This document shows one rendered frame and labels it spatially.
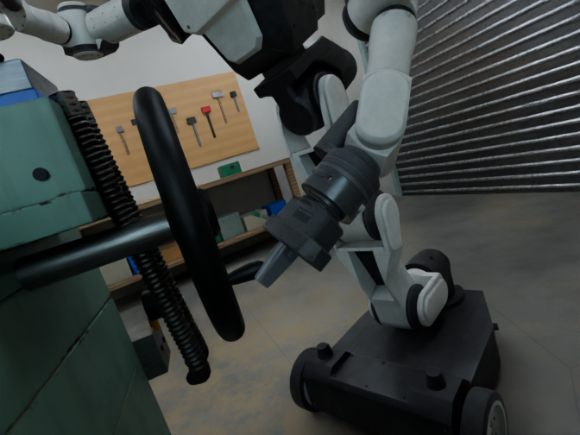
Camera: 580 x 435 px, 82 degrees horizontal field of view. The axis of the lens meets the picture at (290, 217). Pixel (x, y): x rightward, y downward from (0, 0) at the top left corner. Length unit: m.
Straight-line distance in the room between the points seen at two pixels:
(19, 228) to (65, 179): 0.06
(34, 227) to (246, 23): 0.56
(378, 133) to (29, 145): 0.37
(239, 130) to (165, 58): 1.05
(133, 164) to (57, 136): 3.42
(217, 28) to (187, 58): 3.30
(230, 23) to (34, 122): 0.50
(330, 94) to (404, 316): 0.67
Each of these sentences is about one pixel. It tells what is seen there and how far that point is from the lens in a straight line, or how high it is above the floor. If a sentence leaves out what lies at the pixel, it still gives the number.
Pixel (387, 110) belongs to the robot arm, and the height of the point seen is 0.86.
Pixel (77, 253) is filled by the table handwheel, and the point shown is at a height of 0.82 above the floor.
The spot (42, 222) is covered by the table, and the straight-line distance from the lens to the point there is 0.36.
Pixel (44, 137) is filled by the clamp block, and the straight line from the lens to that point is 0.38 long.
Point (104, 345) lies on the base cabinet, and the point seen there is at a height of 0.67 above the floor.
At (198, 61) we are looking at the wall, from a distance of 4.12.
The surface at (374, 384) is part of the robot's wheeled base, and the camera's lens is 1.04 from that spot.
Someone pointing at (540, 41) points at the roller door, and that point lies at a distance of 3.07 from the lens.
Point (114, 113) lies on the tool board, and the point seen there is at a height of 1.78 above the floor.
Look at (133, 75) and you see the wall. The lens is 4.01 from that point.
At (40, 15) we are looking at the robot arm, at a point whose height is 1.34.
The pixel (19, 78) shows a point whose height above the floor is 0.98.
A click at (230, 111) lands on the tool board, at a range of 4.00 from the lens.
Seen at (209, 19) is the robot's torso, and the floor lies 1.16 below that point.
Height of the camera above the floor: 0.84
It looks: 10 degrees down
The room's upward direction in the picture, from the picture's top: 18 degrees counter-clockwise
